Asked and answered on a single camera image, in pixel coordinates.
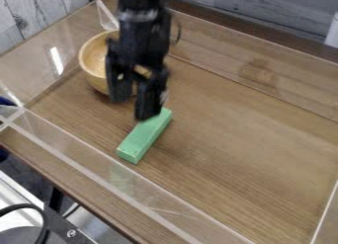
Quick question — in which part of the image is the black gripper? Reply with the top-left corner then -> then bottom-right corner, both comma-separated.
105,8 -> 170,122

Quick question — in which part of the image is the green rectangular block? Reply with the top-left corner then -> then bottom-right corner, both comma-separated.
116,108 -> 172,164

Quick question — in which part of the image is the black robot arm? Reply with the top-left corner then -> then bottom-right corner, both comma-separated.
105,0 -> 170,121

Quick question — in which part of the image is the brown wooden bowl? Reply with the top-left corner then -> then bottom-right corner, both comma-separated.
77,31 -> 118,95

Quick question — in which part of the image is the black table leg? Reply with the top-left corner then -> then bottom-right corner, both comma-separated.
49,188 -> 64,212

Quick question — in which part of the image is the clear acrylic tray enclosure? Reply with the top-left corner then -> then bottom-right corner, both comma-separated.
0,2 -> 338,244

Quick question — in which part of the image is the black metal bracket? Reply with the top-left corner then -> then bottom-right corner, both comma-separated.
42,207 -> 97,244

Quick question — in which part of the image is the black cable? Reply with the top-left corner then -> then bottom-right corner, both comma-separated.
0,203 -> 49,244

